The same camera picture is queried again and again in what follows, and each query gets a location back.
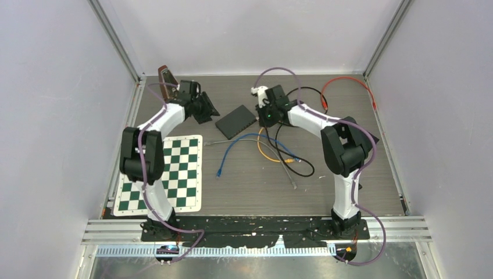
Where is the green white chessboard mat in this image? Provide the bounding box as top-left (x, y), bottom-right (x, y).
top-left (112, 135), bottom-right (203, 217)

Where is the long black ethernet cable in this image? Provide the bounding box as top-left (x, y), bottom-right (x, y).
top-left (263, 123), bottom-right (316, 178)

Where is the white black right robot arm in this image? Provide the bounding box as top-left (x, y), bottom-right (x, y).
top-left (251, 85), bottom-right (375, 239)

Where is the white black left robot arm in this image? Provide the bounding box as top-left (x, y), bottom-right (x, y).
top-left (119, 80), bottom-right (219, 241)

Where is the short black ethernet cable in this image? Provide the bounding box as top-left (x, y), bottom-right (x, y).
top-left (287, 86), bottom-right (329, 115)

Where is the brown wooden metronome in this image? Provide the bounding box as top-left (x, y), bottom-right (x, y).
top-left (158, 65), bottom-right (178, 102)

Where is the red ethernet cable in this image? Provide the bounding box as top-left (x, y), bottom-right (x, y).
top-left (320, 76), bottom-right (377, 112)

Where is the dark grey network switch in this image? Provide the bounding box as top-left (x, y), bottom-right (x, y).
top-left (215, 105), bottom-right (257, 140)

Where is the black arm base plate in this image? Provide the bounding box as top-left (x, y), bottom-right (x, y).
top-left (140, 215), bottom-right (370, 249)

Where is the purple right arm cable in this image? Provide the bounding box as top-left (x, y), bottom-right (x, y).
top-left (254, 67), bottom-right (388, 267)

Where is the yellow ethernet cable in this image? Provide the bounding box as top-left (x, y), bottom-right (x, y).
top-left (256, 127), bottom-right (295, 164)

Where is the blue ethernet cable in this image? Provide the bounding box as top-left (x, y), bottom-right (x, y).
top-left (215, 133), bottom-right (302, 178)

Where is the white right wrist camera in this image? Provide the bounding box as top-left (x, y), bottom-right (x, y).
top-left (251, 85), bottom-right (270, 108)

